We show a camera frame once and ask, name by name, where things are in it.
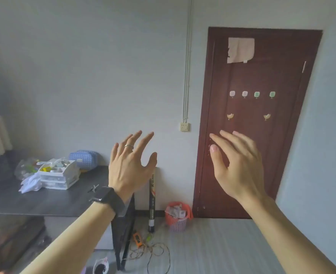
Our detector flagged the white bowl with dark contents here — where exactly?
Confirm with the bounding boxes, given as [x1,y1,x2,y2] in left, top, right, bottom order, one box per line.
[92,257,109,274]

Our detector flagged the crumpled paper trash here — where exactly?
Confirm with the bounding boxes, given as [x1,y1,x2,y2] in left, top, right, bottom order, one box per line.
[168,205,189,220]

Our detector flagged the person's left hand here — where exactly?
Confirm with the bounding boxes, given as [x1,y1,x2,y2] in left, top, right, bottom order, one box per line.
[108,130,158,203]

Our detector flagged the dark grey table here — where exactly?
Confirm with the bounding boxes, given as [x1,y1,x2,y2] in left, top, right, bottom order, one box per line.
[0,156,136,271]

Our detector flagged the white drawer organizer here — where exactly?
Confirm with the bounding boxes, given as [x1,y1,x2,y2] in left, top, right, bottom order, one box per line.
[37,159,81,190]

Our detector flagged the black wrist watch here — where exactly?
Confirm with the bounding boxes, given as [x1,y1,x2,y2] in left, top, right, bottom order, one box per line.
[88,186,126,218]

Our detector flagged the white crumpled plastic bag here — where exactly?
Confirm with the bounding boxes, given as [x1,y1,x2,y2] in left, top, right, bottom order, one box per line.
[18,174,44,194]

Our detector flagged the person's left forearm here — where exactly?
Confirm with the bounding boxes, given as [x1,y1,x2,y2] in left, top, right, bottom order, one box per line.
[19,202,117,274]

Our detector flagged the blue dotted pouch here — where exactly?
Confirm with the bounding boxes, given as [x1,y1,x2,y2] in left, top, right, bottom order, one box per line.
[68,150,99,170]

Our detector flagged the dark red wooden door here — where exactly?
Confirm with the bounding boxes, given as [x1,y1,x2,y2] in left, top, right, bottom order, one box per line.
[192,27,323,220]

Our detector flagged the pale pink paper sheet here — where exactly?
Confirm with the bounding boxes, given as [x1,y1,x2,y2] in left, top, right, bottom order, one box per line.
[227,37,255,64]

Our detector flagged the orange handheld device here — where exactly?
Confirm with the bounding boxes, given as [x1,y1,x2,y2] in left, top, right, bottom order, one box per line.
[132,231,143,248]

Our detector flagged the pink waste basket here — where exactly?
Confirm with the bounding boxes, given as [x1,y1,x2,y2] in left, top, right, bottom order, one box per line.
[164,202,193,233]

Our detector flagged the tangled thin cables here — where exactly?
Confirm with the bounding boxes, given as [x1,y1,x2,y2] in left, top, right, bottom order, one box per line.
[128,242,171,274]

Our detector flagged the white wall conduit pipes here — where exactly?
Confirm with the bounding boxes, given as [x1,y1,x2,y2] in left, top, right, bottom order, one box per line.
[182,0,193,123]

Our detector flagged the long black tube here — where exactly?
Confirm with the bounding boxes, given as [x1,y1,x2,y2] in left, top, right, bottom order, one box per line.
[148,167,157,233]

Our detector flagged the person's right hand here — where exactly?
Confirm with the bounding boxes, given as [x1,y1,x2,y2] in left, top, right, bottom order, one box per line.
[209,130,268,202]

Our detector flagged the clear plastic bag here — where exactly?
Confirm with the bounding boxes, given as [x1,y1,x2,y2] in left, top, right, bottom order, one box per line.
[14,158,41,181]

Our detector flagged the person's right forearm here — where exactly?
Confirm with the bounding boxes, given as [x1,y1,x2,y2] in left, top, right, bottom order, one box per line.
[236,195,336,274]

